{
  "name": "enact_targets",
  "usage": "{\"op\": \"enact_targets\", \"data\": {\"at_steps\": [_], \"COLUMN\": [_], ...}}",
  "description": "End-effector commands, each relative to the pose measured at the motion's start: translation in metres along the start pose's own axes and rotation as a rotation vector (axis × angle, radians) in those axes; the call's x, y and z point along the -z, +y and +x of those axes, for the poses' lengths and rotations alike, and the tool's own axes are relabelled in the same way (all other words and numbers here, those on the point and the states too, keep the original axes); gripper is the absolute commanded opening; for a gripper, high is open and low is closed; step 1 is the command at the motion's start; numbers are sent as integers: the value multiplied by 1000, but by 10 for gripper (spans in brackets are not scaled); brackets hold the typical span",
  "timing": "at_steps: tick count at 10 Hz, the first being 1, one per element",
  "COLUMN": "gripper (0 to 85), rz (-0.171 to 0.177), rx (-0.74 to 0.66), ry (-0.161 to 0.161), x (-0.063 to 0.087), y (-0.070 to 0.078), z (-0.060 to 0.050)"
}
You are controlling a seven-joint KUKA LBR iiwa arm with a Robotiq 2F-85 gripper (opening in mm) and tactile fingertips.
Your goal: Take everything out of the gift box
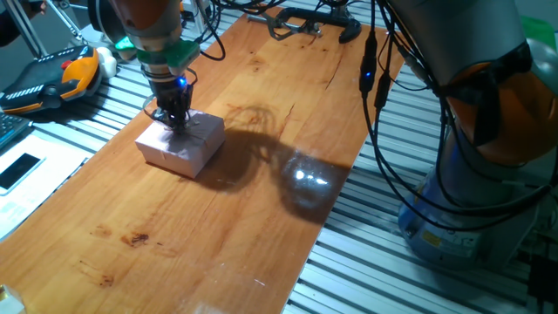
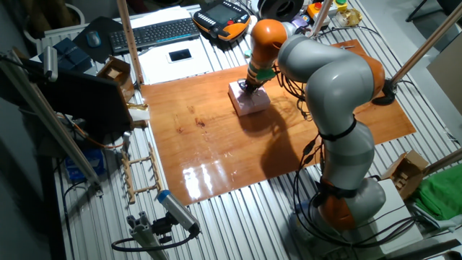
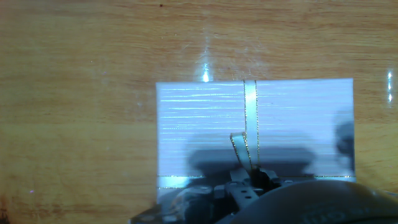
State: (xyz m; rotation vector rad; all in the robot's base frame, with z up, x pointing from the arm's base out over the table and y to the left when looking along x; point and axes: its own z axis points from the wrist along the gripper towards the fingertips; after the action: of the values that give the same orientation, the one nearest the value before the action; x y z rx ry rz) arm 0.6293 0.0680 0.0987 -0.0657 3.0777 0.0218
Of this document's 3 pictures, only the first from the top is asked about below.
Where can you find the pink gift box lid ribbon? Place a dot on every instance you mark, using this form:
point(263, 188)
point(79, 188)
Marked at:
point(183, 148)

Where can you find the white smartphone black screen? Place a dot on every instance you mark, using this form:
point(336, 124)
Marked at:
point(19, 172)

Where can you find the black metal bar clamp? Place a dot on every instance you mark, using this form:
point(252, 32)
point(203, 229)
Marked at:
point(318, 17)

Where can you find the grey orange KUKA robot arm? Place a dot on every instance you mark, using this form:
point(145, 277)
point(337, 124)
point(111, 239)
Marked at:
point(471, 35)

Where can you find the black filament spool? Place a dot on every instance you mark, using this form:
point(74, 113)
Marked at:
point(97, 22)

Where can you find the green gripper mount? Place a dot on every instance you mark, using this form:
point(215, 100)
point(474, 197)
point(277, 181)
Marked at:
point(183, 54)

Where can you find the glossy wooden board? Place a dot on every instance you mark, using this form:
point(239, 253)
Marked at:
point(218, 244)

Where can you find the dark sleeved forearm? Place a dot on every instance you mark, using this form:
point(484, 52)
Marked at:
point(11, 26)

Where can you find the green cloth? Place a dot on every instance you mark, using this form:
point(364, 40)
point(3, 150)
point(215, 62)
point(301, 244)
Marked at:
point(540, 30)

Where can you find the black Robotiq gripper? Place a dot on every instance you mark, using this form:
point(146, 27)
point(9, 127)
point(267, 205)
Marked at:
point(172, 96)

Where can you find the grey metal rod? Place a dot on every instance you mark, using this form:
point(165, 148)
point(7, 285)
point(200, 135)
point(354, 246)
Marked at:
point(67, 22)
point(28, 30)

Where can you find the black computer keyboard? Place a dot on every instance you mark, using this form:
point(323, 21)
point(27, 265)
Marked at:
point(11, 128)

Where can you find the black orange teach pendant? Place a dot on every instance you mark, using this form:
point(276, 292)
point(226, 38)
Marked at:
point(48, 83)

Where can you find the gold foil white package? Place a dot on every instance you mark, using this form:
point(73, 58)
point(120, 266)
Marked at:
point(11, 301)

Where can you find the white round toy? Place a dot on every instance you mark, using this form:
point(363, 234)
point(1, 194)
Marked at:
point(106, 61)

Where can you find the white paper pad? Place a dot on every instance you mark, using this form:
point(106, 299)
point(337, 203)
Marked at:
point(56, 174)

